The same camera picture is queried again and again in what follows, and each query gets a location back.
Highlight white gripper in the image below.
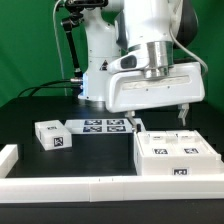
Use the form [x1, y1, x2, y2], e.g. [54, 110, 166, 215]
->
[105, 59, 205, 133]

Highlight white cabinet door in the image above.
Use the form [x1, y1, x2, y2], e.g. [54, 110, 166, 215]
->
[172, 131, 217, 157]
[138, 131, 174, 157]

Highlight white cabinet body box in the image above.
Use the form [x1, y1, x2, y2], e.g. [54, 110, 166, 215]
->
[134, 131, 224, 176]

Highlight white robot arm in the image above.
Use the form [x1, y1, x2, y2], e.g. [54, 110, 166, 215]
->
[81, 0, 208, 132]

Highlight white cabinet top block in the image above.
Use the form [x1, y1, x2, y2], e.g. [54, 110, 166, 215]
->
[35, 120, 72, 151]

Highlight white left fence piece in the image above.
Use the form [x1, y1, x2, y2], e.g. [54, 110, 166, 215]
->
[0, 144, 18, 178]

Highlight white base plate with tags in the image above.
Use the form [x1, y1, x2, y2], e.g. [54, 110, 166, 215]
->
[65, 118, 132, 134]

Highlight black cables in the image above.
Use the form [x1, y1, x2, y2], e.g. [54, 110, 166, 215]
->
[17, 77, 84, 98]

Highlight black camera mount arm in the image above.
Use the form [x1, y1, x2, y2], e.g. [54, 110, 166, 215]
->
[53, 0, 108, 77]

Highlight grey hanging cable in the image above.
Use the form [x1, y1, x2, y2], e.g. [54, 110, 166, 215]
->
[52, 0, 68, 97]

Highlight white front fence rail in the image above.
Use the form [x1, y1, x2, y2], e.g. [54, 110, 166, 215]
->
[0, 174, 224, 203]

